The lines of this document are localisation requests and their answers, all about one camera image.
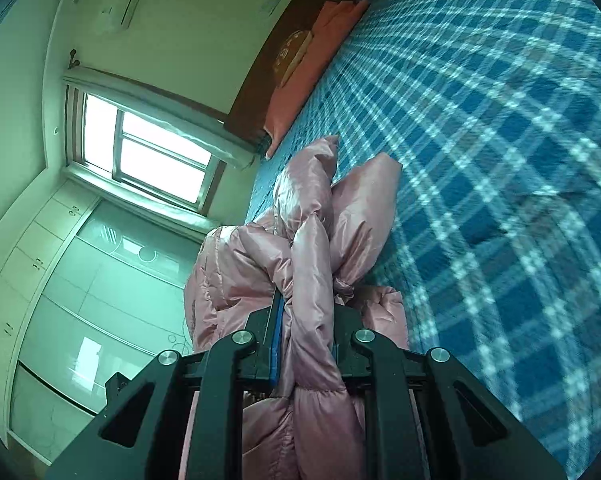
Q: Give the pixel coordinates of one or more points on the orange patterned pillow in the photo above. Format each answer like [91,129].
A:
[290,55]

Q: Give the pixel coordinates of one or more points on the white wall socket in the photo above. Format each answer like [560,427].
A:
[271,2]

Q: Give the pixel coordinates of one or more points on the pink puffer jacket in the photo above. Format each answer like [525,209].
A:
[310,260]

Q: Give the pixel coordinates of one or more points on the blue plaid bed sheet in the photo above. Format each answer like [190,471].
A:
[480,135]

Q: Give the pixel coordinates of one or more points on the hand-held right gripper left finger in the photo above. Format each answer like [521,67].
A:
[277,345]

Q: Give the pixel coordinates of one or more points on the white wardrobe with glass doors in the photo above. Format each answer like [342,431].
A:
[80,285]

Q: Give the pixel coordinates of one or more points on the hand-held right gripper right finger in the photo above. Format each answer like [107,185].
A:
[348,340]

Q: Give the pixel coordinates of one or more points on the brown wooden headboard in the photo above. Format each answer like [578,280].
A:
[300,10]

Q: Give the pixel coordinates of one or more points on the white framed window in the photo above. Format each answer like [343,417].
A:
[145,145]

